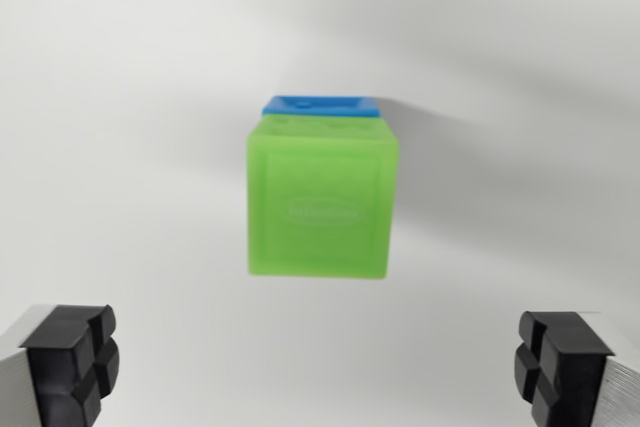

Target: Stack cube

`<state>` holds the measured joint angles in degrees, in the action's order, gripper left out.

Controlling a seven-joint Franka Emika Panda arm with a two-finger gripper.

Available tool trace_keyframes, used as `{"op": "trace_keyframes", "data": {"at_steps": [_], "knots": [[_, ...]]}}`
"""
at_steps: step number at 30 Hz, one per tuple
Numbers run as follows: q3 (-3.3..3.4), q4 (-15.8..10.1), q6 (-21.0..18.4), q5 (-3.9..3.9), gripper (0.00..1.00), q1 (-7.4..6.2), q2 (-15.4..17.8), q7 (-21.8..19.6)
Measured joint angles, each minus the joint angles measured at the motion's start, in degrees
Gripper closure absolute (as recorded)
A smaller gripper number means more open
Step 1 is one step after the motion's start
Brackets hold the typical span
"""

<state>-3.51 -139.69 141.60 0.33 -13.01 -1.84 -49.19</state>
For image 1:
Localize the black-padded silver gripper right finger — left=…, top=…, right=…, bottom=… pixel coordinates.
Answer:
left=513, top=310, right=640, bottom=427

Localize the blue soft toy cube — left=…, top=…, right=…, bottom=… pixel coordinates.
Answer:
left=260, top=95, right=383, bottom=121

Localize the black-padded silver gripper left finger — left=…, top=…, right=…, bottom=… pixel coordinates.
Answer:
left=0, top=303, right=122, bottom=427

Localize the green soft toy cube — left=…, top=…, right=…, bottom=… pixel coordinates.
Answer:
left=246, top=115, right=402, bottom=281

